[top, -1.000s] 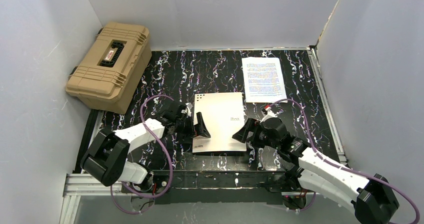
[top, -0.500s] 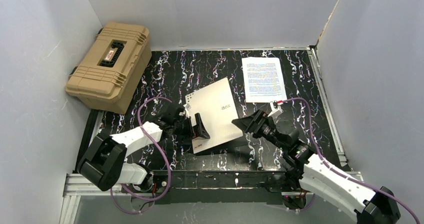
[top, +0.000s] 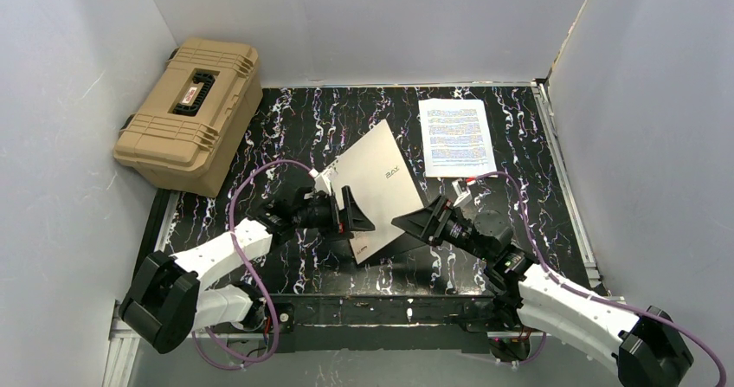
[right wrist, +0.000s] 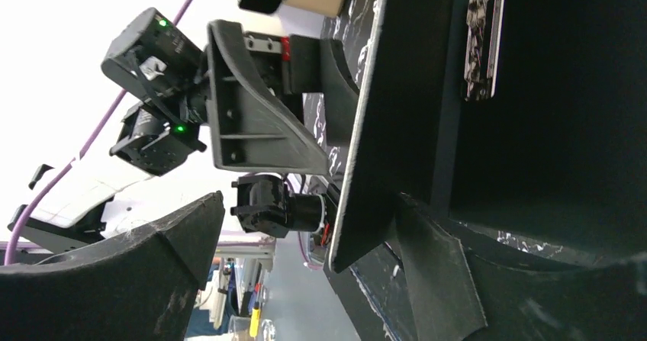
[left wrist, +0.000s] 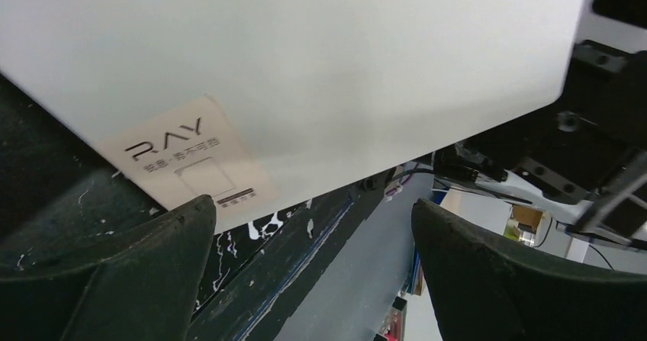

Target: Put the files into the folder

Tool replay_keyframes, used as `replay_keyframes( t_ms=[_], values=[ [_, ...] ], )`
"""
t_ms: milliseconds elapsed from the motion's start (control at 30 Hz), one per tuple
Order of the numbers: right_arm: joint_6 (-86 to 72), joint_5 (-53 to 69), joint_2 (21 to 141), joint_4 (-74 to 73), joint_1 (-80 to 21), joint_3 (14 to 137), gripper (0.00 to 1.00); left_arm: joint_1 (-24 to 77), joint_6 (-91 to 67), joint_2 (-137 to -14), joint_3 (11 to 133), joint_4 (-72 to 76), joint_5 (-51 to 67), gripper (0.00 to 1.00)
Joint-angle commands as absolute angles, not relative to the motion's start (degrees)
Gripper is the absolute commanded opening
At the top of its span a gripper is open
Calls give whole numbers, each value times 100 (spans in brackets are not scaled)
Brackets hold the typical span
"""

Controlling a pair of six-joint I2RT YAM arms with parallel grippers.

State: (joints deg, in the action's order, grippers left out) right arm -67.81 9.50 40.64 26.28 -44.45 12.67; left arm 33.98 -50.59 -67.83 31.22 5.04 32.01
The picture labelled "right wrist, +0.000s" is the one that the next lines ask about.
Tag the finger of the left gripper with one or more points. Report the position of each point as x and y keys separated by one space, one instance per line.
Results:
x=319 y=66

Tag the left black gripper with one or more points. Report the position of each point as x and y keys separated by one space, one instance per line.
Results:
x=231 y=98

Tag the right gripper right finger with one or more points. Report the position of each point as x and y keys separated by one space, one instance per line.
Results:
x=464 y=285

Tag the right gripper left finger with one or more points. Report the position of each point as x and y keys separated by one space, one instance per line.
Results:
x=138 y=285

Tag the silver folder lever clip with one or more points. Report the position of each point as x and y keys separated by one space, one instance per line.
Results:
x=484 y=20

